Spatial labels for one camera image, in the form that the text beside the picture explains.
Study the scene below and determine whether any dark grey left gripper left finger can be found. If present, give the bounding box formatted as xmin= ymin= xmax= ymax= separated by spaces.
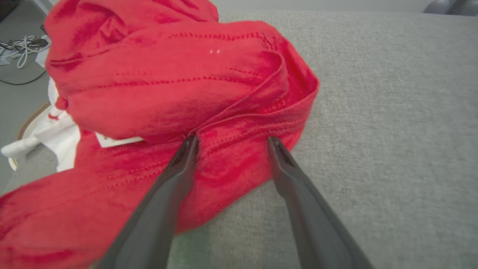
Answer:
xmin=93 ymin=134 xmax=199 ymax=269

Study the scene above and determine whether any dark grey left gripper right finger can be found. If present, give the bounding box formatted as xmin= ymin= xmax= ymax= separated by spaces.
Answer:
xmin=267 ymin=136 xmax=375 ymax=269

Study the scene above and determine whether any red shirt with white sleeves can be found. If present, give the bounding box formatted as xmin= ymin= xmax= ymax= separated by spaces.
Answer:
xmin=0 ymin=0 xmax=320 ymax=269

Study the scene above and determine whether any grey fabric table cover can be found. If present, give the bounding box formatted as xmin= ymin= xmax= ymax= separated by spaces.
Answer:
xmin=0 ymin=9 xmax=478 ymax=269

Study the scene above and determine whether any white cloth in basket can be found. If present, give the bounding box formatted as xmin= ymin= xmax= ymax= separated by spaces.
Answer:
xmin=7 ymin=101 xmax=52 ymax=172

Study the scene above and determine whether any thin black floor cable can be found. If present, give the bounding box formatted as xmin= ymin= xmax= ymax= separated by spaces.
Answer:
xmin=0 ymin=68 xmax=48 ymax=86

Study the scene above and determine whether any white cable bundle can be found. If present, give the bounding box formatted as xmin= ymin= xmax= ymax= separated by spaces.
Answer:
xmin=0 ymin=34 xmax=51 ymax=69

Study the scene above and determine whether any grey cylinder post foot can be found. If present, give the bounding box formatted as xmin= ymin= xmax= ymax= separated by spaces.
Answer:
xmin=423 ymin=0 xmax=455 ymax=15

